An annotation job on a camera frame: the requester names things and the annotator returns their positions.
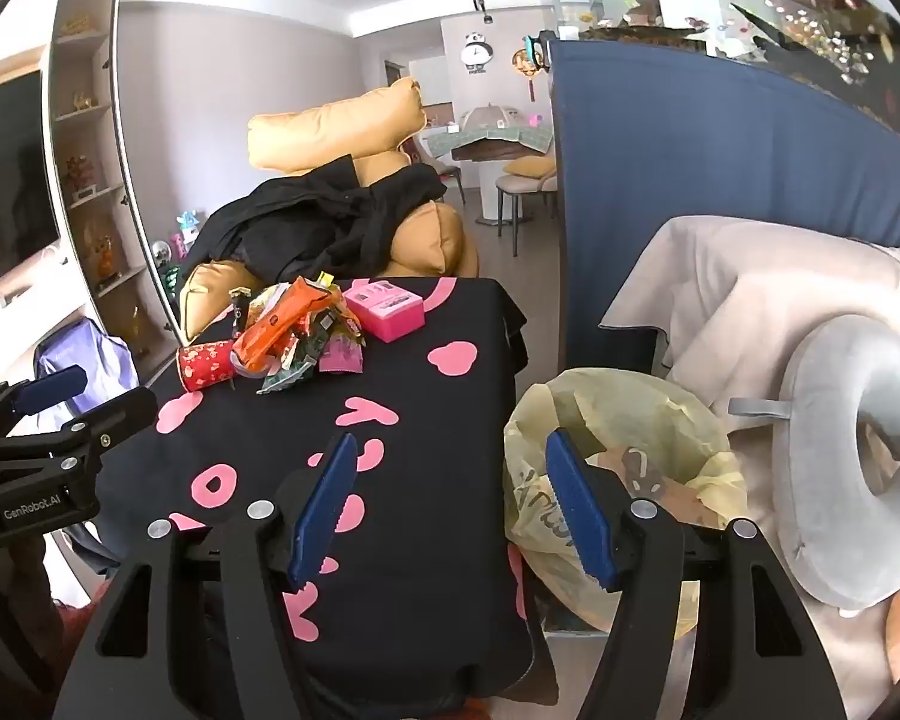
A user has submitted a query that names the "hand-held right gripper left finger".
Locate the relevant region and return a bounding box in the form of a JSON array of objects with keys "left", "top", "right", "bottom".
[{"left": 64, "top": 431, "right": 361, "bottom": 720}]

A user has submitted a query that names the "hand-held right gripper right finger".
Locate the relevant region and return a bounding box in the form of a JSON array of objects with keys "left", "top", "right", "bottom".
[{"left": 544, "top": 427, "right": 848, "bottom": 720}]

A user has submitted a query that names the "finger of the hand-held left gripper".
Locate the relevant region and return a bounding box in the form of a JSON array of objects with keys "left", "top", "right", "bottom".
[
  {"left": 0, "top": 386, "right": 158, "bottom": 481},
  {"left": 0, "top": 365, "right": 89, "bottom": 432}
]

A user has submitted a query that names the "red patterned paper cup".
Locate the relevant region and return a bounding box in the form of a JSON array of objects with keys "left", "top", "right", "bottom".
[{"left": 176, "top": 340, "right": 237, "bottom": 393}]

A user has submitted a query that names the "green white snack packet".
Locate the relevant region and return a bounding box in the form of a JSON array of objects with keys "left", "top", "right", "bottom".
[{"left": 257, "top": 347, "right": 323, "bottom": 395}]

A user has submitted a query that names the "black snack wrapper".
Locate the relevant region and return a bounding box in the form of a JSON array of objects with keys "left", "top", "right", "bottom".
[{"left": 229, "top": 286, "right": 261, "bottom": 340}]

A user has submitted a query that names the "pink snack wrapper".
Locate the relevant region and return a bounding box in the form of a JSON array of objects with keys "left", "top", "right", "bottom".
[{"left": 319, "top": 328, "right": 365, "bottom": 374}]

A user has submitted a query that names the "orange snack wrapper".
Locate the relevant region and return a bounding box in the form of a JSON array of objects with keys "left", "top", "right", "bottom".
[{"left": 231, "top": 275, "right": 350, "bottom": 377}]

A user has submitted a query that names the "purple bag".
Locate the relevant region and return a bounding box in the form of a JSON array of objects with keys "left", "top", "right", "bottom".
[{"left": 34, "top": 317, "right": 140, "bottom": 421}]

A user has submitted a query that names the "black pink-print tablecloth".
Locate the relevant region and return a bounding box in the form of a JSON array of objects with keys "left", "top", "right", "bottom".
[{"left": 94, "top": 277, "right": 560, "bottom": 706}]

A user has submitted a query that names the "pink box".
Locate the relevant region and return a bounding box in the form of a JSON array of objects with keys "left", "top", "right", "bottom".
[{"left": 343, "top": 279, "right": 426, "bottom": 344}]

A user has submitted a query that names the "television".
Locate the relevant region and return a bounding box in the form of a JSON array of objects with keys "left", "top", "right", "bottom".
[{"left": 0, "top": 71, "right": 65, "bottom": 301}]

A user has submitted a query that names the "grey neck pillow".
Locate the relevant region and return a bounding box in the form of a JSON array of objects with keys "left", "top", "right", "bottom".
[{"left": 727, "top": 311, "right": 900, "bottom": 612}]

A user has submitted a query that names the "display shelf cabinet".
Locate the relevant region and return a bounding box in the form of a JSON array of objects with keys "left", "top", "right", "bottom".
[{"left": 41, "top": 0, "right": 185, "bottom": 376}]

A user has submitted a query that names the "beige sofa cover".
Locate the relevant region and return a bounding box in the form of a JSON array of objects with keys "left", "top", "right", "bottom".
[{"left": 598, "top": 216, "right": 900, "bottom": 720}]

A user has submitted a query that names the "black jacket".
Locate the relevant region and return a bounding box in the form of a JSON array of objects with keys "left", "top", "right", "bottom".
[{"left": 187, "top": 154, "right": 449, "bottom": 290}]

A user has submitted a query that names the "beige dining chair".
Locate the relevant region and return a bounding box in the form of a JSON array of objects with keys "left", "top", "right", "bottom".
[
  {"left": 412, "top": 136, "right": 467, "bottom": 203},
  {"left": 495, "top": 154, "right": 560, "bottom": 235}
]

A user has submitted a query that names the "tan leather sofa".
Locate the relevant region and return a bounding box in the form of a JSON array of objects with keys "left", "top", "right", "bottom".
[{"left": 178, "top": 76, "right": 481, "bottom": 342}]

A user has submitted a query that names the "dining table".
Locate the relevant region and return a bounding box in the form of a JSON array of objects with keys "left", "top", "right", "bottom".
[{"left": 424, "top": 101, "right": 556, "bottom": 226}]

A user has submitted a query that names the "mesh food cover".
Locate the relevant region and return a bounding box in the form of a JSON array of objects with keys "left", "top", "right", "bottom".
[{"left": 459, "top": 100, "right": 527, "bottom": 132}]

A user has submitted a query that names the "teal black object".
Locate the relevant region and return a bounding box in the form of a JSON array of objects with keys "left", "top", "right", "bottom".
[{"left": 523, "top": 30, "right": 557, "bottom": 74}]

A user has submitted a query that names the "glass fish tank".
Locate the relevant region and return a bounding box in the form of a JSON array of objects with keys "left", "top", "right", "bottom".
[{"left": 547, "top": 0, "right": 900, "bottom": 143}]

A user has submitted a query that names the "hanging wall ornament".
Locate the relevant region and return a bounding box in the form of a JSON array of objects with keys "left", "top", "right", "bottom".
[{"left": 516, "top": 49, "right": 547, "bottom": 102}]

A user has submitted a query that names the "panda wall clock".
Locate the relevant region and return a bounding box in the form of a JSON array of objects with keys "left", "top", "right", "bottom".
[{"left": 461, "top": 31, "right": 494, "bottom": 74}]

